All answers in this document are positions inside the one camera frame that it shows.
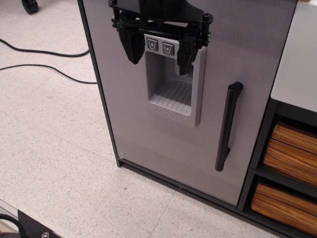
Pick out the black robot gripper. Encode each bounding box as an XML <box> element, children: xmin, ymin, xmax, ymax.
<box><xmin>108</xmin><ymin>0</ymin><xmax>213</xmax><ymax>75</ymax></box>

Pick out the grey toy fridge door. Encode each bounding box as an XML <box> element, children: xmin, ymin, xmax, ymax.
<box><xmin>78</xmin><ymin>0</ymin><xmax>297</xmax><ymax>207</ymax></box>

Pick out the grey ice dispenser panel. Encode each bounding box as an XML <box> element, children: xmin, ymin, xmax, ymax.
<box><xmin>141</xmin><ymin>34</ymin><xmax>207</xmax><ymax>127</ymax></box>

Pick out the black caster wheel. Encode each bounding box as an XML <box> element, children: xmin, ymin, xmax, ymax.
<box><xmin>21</xmin><ymin>0</ymin><xmax>39</xmax><ymax>14</ymax></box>

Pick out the upper wooden bin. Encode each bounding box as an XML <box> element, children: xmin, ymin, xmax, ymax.
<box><xmin>264</xmin><ymin>122</ymin><xmax>317</xmax><ymax>187</ymax></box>

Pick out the wooden bin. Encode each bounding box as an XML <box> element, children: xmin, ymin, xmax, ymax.
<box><xmin>264</xmin><ymin>122</ymin><xmax>317</xmax><ymax>187</ymax></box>
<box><xmin>251</xmin><ymin>183</ymin><xmax>317</xmax><ymax>237</ymax></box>

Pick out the lower wooden bin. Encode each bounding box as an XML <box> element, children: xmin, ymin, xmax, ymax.
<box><xmin>251</xmin><ymin>183</ymin><xmax>317</xmax><ymax>237</ymax></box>

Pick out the black floor cable upper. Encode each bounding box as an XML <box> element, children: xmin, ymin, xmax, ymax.
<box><xmin>0</xmin><ymin>38</ymin><xmax>90</xmax><ymax>58</ymax></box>

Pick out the black floor cable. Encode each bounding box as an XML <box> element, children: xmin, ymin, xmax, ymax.
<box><xmin>0</xmin><ymin>64</ymin><xmax>98</xmax><ymax>84</ymax></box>
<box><xmin>0</xmin><ymin>38</ymin><xmax>90</xmax><ymax>58</ymax></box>

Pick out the black door handle bar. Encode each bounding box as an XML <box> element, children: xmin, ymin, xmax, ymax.
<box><xmin>215</xmin><ymin>82</ymin><xmax>243</xmax><ymax>172</ymax></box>

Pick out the dark fridge cabinet frame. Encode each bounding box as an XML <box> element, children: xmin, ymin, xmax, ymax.
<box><xmin>77</xmin><ymin>0</ymin><xmax>317</xmax><ymax>238</ymax></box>

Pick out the black floor cable lower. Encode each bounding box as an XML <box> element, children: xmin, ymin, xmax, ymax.
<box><xmin>0</xmin><ymin>64</ymin><xmax>98</xmax><ymax>84</ymax></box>

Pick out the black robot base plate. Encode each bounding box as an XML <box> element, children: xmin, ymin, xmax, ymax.
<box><xmin>17</xmin><ymin>210</ymin><xmax>61</xmax><ymax>238</ymax></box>

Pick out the black braided cable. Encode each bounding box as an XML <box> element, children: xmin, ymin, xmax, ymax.
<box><xmin>0</xmin><ymin>213</ymin><xmax>26</xmax><ymax>238</ymax></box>

